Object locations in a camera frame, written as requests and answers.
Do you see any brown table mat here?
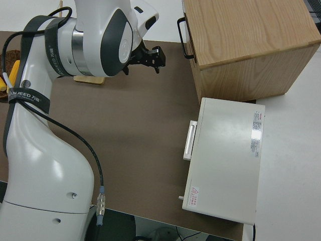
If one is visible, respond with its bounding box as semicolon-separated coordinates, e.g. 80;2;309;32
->
0;30;246;239

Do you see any dark mesh object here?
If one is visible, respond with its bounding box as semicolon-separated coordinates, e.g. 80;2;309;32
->
306;0;321;14

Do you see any light wooden cabinet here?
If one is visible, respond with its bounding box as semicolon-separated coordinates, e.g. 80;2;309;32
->
182;0;321;103

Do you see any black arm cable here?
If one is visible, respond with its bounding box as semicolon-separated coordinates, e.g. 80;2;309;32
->
2;6;107;228

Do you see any wooden mug tree rack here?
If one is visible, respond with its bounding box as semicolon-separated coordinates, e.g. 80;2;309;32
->
58;0;106;85

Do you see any black cabinet handle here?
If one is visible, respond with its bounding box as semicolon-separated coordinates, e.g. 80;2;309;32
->
177;17;195;59

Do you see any white oven door handle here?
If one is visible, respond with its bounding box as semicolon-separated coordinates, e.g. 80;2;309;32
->
183;120;198;161

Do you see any black equipment box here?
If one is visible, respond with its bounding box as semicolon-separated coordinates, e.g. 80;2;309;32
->
94;207;136;241

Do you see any brown wicker basket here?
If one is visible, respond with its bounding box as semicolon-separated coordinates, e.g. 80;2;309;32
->
0;50;21;99

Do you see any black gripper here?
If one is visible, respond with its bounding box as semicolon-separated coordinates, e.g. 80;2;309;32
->
122;45;166;76

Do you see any white toaster oven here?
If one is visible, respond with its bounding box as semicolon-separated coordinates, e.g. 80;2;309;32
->
182;97;266;225

